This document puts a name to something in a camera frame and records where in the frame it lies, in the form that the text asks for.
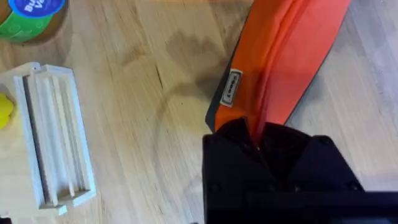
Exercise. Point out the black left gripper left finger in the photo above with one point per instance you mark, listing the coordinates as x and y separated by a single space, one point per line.
230 161

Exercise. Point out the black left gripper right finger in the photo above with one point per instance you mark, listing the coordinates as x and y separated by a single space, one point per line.
314 165

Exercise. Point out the orange zip bag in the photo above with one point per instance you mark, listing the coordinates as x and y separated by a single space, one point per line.
280 56

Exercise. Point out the white ribbed plastic tray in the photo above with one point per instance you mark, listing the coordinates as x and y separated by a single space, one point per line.
53 137

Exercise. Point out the yellow toy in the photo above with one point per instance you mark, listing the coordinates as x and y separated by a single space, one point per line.
4 110

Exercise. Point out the green tub with blue lid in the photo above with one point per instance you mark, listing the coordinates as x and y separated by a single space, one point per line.
28 15

